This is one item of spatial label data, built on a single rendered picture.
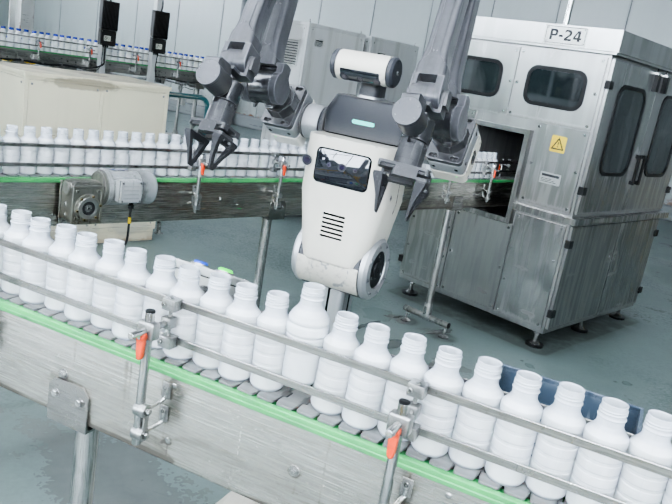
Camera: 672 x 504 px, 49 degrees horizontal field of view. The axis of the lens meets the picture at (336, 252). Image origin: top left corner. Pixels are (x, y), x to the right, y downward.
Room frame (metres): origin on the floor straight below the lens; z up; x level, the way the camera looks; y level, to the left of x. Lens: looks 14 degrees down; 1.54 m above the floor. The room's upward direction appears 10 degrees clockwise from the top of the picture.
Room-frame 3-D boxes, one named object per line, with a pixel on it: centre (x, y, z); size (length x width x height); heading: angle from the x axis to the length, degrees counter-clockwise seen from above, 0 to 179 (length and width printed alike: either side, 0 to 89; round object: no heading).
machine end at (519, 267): (5.41, -1.43, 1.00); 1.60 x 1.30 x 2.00; 139
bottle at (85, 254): (1.31, 0.46, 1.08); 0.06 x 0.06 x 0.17
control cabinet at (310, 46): (7.59, 0.52, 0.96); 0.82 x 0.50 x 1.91; 139
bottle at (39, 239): (1.36, 0.57, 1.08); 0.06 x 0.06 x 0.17
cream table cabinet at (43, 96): (5.30, 2.00, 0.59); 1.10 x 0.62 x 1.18; 139
